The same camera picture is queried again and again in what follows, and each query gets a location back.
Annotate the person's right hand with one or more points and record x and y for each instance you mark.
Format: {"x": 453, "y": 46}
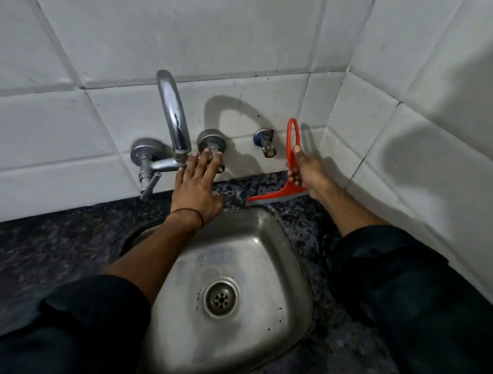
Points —
{"x": 310, "y": 173}

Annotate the person's left hand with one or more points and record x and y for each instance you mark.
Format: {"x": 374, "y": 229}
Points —
{"x": 194, "y": 194}

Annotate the person's right thumb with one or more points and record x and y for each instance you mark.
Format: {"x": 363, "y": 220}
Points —
{"x": 299, "y": 152}

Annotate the person's left middle finger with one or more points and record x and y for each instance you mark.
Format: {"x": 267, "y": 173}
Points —
{"x": 203, "y": 163}

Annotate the person's left thumb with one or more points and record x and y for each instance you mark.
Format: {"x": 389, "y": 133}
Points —
{"x": 217, "y": 200}

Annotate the person's left little finger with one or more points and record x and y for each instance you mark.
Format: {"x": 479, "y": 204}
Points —
{"x": 179, "y": 178}

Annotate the red squeegee wiper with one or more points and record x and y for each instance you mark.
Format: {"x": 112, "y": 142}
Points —
{"x": 289, "y": 169}

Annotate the person's right forearm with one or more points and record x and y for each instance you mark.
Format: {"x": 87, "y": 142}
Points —
{"x": 348, "y": 210}

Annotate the person's left forearm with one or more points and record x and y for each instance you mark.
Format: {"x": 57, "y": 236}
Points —
{"x": 158, "y": 246}

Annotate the black wrist thread band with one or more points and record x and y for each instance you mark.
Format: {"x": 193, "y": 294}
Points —
{"x": 192, "y": 212}

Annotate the blue angle valve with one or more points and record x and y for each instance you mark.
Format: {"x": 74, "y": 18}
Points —
{"x": 265, "y": 141}

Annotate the chrome sink faucet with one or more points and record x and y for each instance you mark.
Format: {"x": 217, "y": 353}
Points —
{"x": 169, "y": 142}

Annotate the stainless steel sink basin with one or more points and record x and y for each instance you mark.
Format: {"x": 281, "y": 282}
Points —
{"x": 227, "y": 293}

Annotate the sink drain strainer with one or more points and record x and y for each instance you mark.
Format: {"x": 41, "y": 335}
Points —
{"x": 220, "y": 297}

